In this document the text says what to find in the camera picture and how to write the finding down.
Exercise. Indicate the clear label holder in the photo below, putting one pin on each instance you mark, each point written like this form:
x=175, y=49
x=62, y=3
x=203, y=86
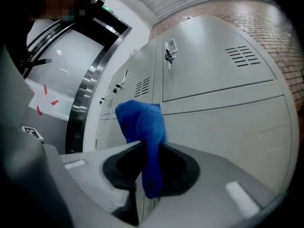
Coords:
x=171, y=44
x=126, y=76

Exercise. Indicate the red tape strip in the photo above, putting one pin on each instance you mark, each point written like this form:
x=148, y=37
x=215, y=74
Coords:
x=54, y=102
x=45, y=90
x=39, y=111

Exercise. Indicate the black padlock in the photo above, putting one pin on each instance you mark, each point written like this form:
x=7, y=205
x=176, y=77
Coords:
x=101, y=101
x=115, y=90

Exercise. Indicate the blue cloth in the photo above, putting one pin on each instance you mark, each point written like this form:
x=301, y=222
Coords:
x=142, y=122

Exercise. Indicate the metal cabinet door latch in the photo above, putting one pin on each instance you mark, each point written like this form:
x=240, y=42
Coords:
x=169, y=56

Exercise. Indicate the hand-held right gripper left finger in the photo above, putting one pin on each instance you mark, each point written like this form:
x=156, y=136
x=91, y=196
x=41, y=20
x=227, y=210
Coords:
x=88, y=174

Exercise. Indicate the white paper notice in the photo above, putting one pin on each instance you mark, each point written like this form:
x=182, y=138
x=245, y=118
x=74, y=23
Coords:
x=47, y=103

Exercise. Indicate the green exit sign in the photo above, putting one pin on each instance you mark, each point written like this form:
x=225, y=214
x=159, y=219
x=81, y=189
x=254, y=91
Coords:
x=107, y=8

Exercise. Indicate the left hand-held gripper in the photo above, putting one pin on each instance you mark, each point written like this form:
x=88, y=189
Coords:
x=32, y=132

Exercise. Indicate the steel door frame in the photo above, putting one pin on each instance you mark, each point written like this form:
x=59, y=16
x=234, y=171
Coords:
x=88, y=89

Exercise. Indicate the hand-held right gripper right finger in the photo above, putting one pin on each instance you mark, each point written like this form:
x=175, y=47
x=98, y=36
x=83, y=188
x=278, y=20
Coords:
x=213, y=189

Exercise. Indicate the person's head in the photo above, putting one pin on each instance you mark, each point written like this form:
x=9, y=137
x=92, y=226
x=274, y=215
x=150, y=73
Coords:
x=59, y=1

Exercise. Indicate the grey metal cabinet door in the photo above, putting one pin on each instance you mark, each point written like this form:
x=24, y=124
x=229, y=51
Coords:
x=209, y=75
x=108, y=96
x=109, y=132
x=225, y=132
x=145, y=65

